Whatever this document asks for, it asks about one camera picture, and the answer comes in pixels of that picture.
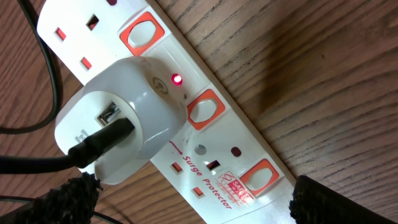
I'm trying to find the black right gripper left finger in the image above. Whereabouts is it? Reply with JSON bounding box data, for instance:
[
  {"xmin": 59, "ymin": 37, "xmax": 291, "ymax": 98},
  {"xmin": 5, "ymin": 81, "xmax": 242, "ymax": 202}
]
[{"xmin": 1, "ymin": 172, "xmax": 103, "ymax": 224}]

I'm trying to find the black USB charging cable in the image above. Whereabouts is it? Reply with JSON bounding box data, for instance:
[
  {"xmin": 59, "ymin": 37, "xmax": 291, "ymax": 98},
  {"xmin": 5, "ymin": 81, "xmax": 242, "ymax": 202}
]
[{"xmin": 0, "ymin": 0, "xmax": 136, "ymax": 224}]

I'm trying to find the white USB charger adapter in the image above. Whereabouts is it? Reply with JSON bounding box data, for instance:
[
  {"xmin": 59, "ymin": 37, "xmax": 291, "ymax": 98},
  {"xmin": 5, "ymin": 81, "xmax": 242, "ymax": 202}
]
[{"xmin": 55, "ymin": 57, "xmax": 187, "ymax": 185}]

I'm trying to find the white power strip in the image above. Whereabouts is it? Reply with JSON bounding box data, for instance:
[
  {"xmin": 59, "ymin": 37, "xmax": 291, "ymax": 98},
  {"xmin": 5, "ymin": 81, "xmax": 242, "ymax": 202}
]
[{"xmin": 37, "ymin": 1, "xmax": 295, "ymax": 223}]

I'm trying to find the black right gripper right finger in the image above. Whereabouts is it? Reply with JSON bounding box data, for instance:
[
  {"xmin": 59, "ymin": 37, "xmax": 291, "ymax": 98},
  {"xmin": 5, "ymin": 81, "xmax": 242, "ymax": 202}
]
[{"xmin": 289, "ymin": 175, "xmax": 396, "ymax": 224}]

